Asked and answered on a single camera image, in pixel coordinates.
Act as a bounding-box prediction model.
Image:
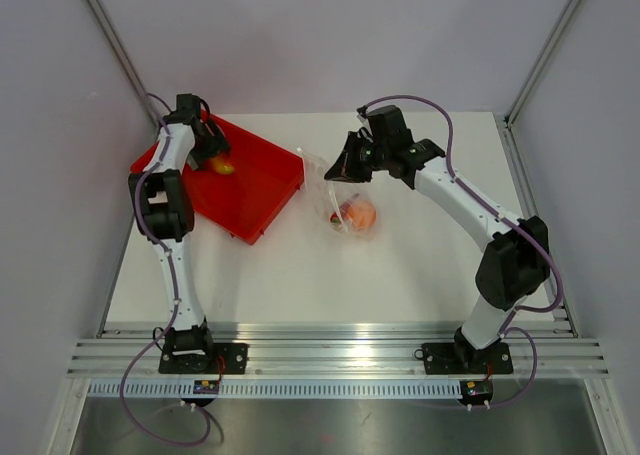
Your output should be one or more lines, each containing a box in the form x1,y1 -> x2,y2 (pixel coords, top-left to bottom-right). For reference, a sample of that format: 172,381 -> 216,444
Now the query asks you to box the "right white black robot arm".
324,105 -> 551,374

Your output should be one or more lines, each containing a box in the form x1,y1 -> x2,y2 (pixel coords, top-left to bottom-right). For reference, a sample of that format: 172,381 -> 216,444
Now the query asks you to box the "red yellow mango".
208,156 -> 235,176

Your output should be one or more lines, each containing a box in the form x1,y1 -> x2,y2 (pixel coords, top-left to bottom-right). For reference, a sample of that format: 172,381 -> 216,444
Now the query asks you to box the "clear dotted zip bag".
296,147 -> 380,240

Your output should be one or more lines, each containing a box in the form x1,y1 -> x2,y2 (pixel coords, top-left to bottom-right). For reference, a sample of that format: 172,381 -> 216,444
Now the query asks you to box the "left aluminium frame post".
84,0 -> 157,125

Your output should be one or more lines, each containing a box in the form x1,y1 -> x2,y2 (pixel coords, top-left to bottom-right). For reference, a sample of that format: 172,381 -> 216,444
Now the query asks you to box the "orange round fruit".
346,199 -> 377,231

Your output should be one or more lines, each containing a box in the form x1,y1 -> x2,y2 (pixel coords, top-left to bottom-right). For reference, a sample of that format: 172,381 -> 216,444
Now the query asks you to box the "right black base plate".
413,342 -> 514,375

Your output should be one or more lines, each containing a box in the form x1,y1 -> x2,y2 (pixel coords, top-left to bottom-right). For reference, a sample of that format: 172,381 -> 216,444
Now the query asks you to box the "aluminium frame post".
504,0 -> 586,129
84,0 -> 157,125

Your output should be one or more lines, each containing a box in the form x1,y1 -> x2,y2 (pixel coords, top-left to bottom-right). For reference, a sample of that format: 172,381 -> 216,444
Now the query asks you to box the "red chili pepper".
330,193 -> 360,227

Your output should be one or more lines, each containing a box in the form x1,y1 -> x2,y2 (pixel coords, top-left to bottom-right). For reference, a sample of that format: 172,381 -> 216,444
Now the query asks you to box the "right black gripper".
326,132 -> 390,184

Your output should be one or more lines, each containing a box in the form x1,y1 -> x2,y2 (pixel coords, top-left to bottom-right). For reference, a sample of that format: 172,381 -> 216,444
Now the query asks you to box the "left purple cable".
119,92 -> 216,446

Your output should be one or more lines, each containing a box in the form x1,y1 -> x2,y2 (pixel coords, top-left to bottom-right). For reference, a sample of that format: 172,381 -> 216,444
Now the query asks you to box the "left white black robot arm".
128,93 -> 230,375

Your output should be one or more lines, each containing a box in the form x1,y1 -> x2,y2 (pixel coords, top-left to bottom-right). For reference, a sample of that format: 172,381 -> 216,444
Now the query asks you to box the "white slotted cable duct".
88,378 -> 461,400

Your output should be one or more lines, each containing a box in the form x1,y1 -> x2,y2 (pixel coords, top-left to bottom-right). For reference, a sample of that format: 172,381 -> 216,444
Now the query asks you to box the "right aluminium frame post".
504,0 -> 586,129

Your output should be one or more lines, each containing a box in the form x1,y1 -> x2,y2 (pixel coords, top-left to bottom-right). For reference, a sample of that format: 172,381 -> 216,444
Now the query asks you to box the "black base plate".
413,342 -> 514,375
158,343 -> 249,375

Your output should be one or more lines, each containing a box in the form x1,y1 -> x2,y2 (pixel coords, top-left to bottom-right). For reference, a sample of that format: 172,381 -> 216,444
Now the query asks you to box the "right small circuit board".
460,379 -> 494,406

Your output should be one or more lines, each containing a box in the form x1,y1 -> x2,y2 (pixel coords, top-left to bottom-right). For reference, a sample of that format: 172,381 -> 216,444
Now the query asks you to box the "small circuit board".
460,379 -> 494,406
193,380 -> 220,395

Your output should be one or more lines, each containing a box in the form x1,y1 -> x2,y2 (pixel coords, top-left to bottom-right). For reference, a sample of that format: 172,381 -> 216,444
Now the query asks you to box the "left small circuit board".
193,380 -> 220,395

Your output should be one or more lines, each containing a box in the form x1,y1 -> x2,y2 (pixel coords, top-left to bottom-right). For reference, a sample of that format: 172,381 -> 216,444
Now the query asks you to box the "aluminium mounting rail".
67,309 -> 610,379

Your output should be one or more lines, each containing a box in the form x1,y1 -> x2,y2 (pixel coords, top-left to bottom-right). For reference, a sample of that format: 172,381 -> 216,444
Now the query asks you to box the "red plastic tray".
130,115 -> 303,245

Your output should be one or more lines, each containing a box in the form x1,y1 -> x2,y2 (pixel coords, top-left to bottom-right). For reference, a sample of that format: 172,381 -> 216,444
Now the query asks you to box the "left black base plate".
158,343 -> 249,375

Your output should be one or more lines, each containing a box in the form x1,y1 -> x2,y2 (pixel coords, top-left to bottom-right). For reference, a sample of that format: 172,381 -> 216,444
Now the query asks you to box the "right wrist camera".
356,104 -> 371,118

